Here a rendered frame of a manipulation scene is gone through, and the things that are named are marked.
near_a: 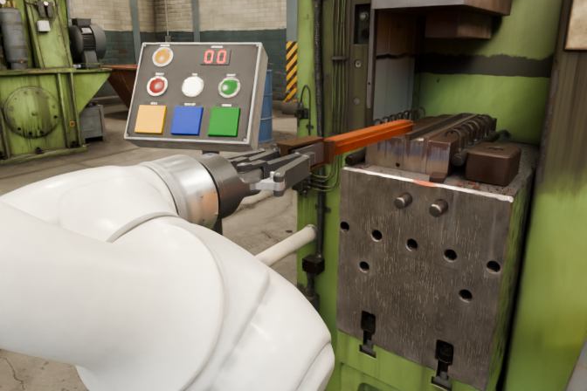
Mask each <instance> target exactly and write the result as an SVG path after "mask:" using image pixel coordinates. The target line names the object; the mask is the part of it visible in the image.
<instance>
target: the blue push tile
mask: <svg viewBox="0 0 587 391"><path fill-rule="evenodd" d="M203 110H204V109H203V108H202V107H200V106H175V112H174V116H173V121H172V127H171V133H172V134H180V135H199V132H200V127H201V121H202V115H203Z"/></svg>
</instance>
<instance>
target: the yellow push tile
mask: <svg viewBox="0 0 587 391"><path fill-rule="evenodd" d="M166 112H167V107H166V106H140V107H139V112H138V116H137V121H136V126H135V132H136V133H139V134H162V131H163V127H164V121H165V116H166Z"/></svg>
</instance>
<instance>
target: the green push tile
mask: <svg viewBox="0 0 587 391"><path fill-rule="evenodd" d="M239 116H240V108H232V107H212V108H211V118H210V125H209V130H208V135H209V136H223V137H237V135H238V124H239Z"/></svg>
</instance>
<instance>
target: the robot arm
mask: <svg viewBox="0 0 587 391"><path fill-rule="evenodd" d="M323 144H324V142H323V141H319V142H316V143H313V144H309V145H306V146H303V147H298V148H296V149H293V150H291V154H290V155H286V156H283V157H280V151H279V148H278V147H277V146H276V144H272V145H271V150H269V151H266V149H264V148H260V149H256V150H252V151H247V152H244V153H239V154H232V155H227V156H222V155H220V154H214V153H208V154H202V155H199V156H196V157H190V156H188V155H184V154H177V155H173V156H170V157H166V158H162V159H159V160H156V161H146V162H142V163H139V164H137V165H134V166H130V167H116V166H105V167H99V168H88V169H83V170H80V171H75V172H72V173H67V174H63V175H58V176H54V177H52V178H48V179H45V180H43V181H40V182H34V183H32V184H29V185H26V186H24V187H22V188H20V189H16V190H14V191H11V192H10V193H8V194H5V195H2V196H0V348H1V349H4V350H8V351H12V352H15V353H22V354H26V355H30V356H35V357H39V358H43V359H48V360H55V361H60V362H65V363H68V364H73V365H75V366H76V368H77V371H78V373H79V376H80V378H81V379H82V381H83V383H84V384H85V386H86V387H87V389H88V390H89V391H324V390H325V388H326V386H327V385H328V381H329V379H330V377H331V375H332V373H333V370H334V367H335V356H334V352H333V349H332V346H331V335H330V333H329V331H328V329H327V327H326V325H325V323H324V322H323V320H322V319H321V316H320V315H319V313H318V312H317V311H316V310H315V309H314V308H313V306H312V305H311V304H310V303H309V301H308V300H307V299H306V298H305V297H304V296H303V294H302V293H301V292H300V291H299V290H298V289H297V288H296V287H295V286H294V285H292V284H291V283H290V282H288V281H287V280H286V279H284V278H283V277H282V276H281V275H280V274H278V273H277V272H275V271H274V270H272V269H271V268H269V267H268V266H267V265H265V264H263V263H262V262H260V261H259V260H258V259H257V258H256V257H255V256H253V255H252V254H251V253H249V252H248V251H246V250H244V249H243V248H241V247H240V246H238V245H236V244H235V243H234V242H232V241H230V240H229V239H227V238H225V237H223V236H221V235H219V234H218V233H216V232H214V231H212V230H211V228H212V227H213V225H214V224H215V222H216V221H218V220H221V219H223V218H225V217H227V216H230V215H231V214H233V213H234V212H235V211H236V210H237V208H238V206H239V204H240V203H241V202H242V200H243V199H244V198H245V197H248V196H255V195H257V194H258V193H259V192H260V191H261V190H262V189H265V190H270V191H271V193H273V195H274V196H276V197H281V196H283V195H284V194H285V191H286V190H287V189H289V188H291V187H292V186H293V185H294V184H296V183H297V182H300V181H301V180H303V179H304V178H306V177H307V176H309V175H310V166H313V165H314V164H317V163H319V162H322V161H323Z"/></svg>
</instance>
